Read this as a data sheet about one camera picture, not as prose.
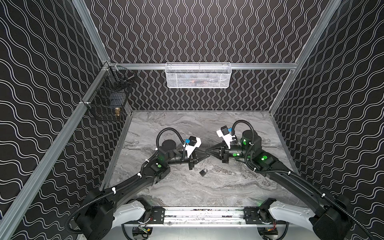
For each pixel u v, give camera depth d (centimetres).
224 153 60
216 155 64
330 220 38
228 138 61
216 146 65
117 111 81
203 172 89
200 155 65
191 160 61
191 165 63
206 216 76
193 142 59
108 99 95
